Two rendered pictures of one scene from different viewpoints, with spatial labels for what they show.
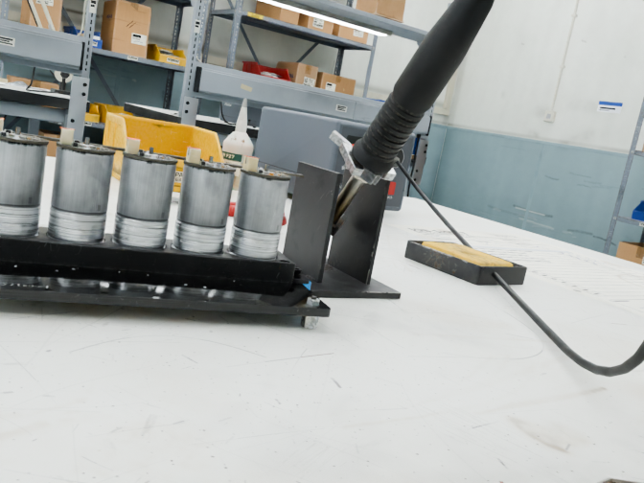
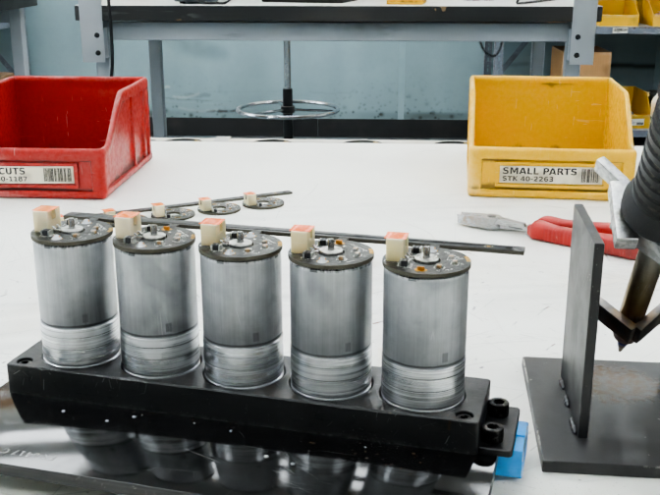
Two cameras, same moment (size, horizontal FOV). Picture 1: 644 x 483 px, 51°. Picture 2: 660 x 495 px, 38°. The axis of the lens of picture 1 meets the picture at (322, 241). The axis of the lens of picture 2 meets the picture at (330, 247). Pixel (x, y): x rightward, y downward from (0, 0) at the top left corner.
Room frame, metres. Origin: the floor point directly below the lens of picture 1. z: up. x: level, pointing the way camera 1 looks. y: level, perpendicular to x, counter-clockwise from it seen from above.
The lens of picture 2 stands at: (0.11, -0.11, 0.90)
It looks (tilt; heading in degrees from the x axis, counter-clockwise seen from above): 17 degrees down; 39
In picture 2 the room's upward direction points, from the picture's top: straight up
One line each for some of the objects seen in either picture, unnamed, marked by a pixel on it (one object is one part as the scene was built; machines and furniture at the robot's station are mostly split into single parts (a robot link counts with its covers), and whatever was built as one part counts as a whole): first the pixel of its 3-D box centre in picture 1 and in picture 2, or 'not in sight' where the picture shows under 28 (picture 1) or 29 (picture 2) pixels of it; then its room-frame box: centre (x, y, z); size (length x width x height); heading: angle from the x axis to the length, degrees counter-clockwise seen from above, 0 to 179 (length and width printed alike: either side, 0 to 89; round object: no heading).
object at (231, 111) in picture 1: (241, 114); not in sight; (3.08, 0.47, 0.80); 0.15 x 0.12 x 0.10; 55
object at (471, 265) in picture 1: (464, 261); not in sight; (0.50, -0.11, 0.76); 0.07 x 0.05 x 0.02; 39
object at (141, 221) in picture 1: (143, 208); (243, 321); (0.31, 0.08, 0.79); 0.02 x 0.02 x 0.05
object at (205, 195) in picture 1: (202, 215); (331, 330); (0.32, 0.06, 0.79); 0.02 x 0.02 x 0.05
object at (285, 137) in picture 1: (330, 160); not in sight; (0.78, 0.01, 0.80); 0.15 x 0.12 x 0.10; 39
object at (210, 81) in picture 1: (324, 106); not in sight; (3.15, 0.10, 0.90); 1.30 x 0.06 x 0.12; 126
